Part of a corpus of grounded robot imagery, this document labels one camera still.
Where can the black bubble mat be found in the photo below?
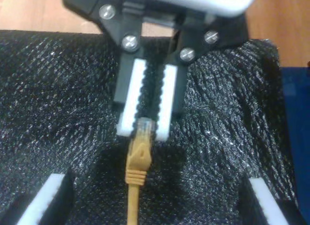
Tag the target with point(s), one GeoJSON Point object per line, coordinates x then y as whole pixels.
{"type": "Point", "coordinates": [48, 101]}

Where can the blue rack base board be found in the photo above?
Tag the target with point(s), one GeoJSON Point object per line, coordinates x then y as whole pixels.
{"type": "Point", "coordinates": [300, 137]}

